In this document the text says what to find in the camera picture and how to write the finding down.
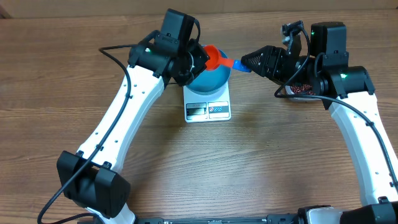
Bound red scoop blue handle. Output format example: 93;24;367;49
204;45;251;73

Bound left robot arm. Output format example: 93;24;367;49
57;9;208;223

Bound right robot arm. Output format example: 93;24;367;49
241;21;397;223

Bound blue metal bowl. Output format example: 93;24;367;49
187;65;231;95

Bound white digital kitchen scale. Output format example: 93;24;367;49
183;83;231;123

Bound red adzuki beans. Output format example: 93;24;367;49
290;84;314;95

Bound clear plastic container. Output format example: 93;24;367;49
285;84;317;102

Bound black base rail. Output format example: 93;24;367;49
77;205;343;224

